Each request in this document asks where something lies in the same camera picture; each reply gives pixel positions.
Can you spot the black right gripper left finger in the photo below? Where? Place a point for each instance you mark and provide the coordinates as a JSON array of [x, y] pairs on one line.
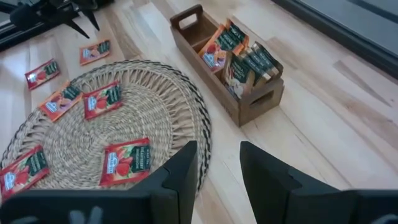
[[180, 186]]

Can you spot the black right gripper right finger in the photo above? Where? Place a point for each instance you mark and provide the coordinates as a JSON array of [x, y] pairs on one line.
[[267, 186]]

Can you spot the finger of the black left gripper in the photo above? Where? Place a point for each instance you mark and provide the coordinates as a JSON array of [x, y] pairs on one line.
[[77, 29], [92, 21]]

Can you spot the orange peach tea bag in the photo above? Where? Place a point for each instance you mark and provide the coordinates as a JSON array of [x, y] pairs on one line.
[[214, 53], [60, 101], [240, 35], [94, 52]]

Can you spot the red strawberry tea bag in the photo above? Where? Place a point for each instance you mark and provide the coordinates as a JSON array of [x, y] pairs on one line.
[[23, 171], [42, 73], [102, 99], [126, 161]]

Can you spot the round woven straw placemat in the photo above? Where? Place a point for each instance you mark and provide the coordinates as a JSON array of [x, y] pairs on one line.
[[140, 109]]

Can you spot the brown wooden compartment box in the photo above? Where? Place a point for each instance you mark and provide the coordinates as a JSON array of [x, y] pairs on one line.
[[211, 81]]

